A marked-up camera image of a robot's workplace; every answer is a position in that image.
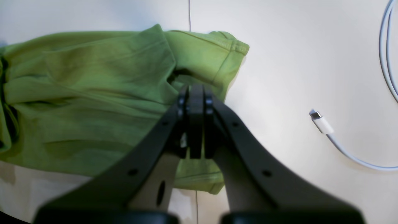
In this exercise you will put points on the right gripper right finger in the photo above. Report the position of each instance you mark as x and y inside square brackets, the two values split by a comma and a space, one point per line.
[260, 189]

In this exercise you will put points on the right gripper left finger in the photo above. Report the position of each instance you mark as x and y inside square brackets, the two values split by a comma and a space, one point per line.
[137, 189]

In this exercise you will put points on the green t-shirt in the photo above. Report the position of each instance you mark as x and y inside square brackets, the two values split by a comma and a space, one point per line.
[77, 102]

